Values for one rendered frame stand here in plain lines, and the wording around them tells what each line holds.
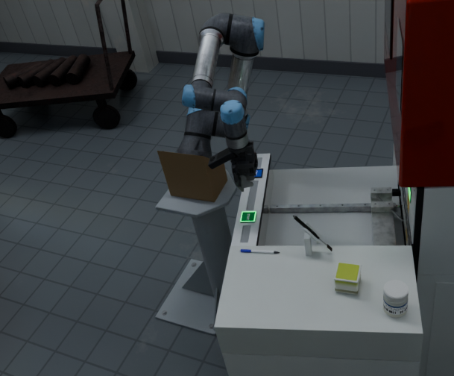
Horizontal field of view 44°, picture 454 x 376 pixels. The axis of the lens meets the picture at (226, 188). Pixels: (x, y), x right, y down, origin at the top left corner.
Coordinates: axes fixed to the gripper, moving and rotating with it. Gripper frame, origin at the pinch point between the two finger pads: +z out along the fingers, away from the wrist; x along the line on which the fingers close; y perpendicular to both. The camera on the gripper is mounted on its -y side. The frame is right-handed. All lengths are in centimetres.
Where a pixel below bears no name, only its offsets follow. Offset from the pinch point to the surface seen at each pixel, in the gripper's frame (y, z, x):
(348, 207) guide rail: 37.8, 26.2, 17.0
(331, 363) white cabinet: 32, 32, -50
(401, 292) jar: 53, 5, -43
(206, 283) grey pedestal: -39, 100, 37
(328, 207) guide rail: 29.8, 26.0, 17.0
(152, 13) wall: -135, 61, 319
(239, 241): -0.9, 14.7, -12.4
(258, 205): 3.8, 14.7, 6.7
